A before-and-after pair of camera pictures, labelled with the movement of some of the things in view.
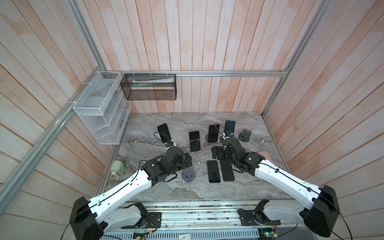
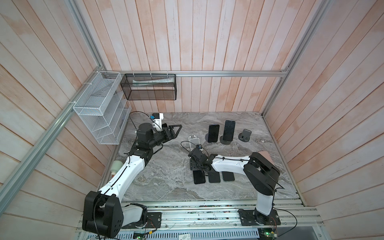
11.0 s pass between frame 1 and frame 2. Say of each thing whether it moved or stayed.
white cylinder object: stayed
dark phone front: stayed
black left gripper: moved
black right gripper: moved
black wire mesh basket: stayed
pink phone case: stayed
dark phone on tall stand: stayed
